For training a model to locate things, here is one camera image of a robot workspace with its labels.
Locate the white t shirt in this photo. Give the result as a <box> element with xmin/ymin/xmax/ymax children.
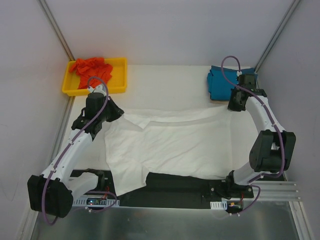
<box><xmin>104</xmin><ymin>107</ymin><xmax>232</xmax><ymax>196</ymax></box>

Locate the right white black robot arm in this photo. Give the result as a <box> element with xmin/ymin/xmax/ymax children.
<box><xmin>225</xmin><ymin>71</ymin><xmax>296</xmax><ymax>198</ymax></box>

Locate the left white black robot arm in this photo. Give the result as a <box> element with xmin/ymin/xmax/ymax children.
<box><xmin>27</xmin><ymin>83</ymin><xmax>124</xmax><ymax>218</ymax></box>

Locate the folded blue t shirt stack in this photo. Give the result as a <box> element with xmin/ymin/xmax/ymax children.
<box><xmin>207</xmin><ymin>65</ymin><xmax>258</xmax><ymax>101</ymax></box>

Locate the yellow plastic bin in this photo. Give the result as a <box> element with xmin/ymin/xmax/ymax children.
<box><xmin>62</xmin><ymin>57</ymin><xmax>128</xmax><ymax>97</ymax></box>

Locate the orange t shirt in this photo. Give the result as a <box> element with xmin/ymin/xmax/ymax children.
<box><xmin>68</xmin><ymin>57</ymin><xmax>113</xmax><ymax>90</ymax></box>

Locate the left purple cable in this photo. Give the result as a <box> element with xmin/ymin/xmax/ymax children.
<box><xmin>41</xmin><ymin>76</ymin><xmax>118</xmax><ymax>226</ymax></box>

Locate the left grey cable duct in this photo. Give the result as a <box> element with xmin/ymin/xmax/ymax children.
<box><xmin>72</xmin><ymin>197</ymin><xmax>120</xmax><ymax>208</ymax></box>

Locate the grey cable duct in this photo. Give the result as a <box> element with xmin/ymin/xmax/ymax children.
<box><xmin>72</xmin><ymin>197</ymin><xmax>120</xmax><ymax>208</ymax></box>
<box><xmin>210</xmin><ymin>200</ymin><xmax>228</xmax><ymax>211</ymax></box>

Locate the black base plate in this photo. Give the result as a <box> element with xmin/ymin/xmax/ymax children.
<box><xmin>67</xmin><ymin>169</ymin><xmax>287</xmax><ymax>208</ymax></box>

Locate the front aluminium rail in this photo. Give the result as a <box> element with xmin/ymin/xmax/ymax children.
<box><xmin>31</xmin><ymin>176</ymin><xmax>301</xmax><ymax>201</ymax></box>

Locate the right grey cable duct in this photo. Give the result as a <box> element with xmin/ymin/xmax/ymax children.
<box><xmin>210</xmin><ymin>200</ymin><xmax>228</xmax><ymax>211</ymax></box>

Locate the right aluminium frame post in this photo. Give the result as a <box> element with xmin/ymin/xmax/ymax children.
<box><xmin>254</xmin><ymin>0</ymin><xmax>302</xmax><ymax>72</ymax></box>

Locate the aluminium frame post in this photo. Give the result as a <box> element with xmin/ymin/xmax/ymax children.
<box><xmin>254</xmin><ymin>0</ymin><xmax>302</xmax><ymax>72</ymax></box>
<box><xmin>37</xmin><ymin>0</ymin><xmax>75</xmax><ymax>61</ymax></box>

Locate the left aluminium frame post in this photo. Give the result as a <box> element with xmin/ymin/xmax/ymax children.
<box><xmin>37</xmin><ymin>0</ymin><xmax>75</xmax><ymax>61</ymax></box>

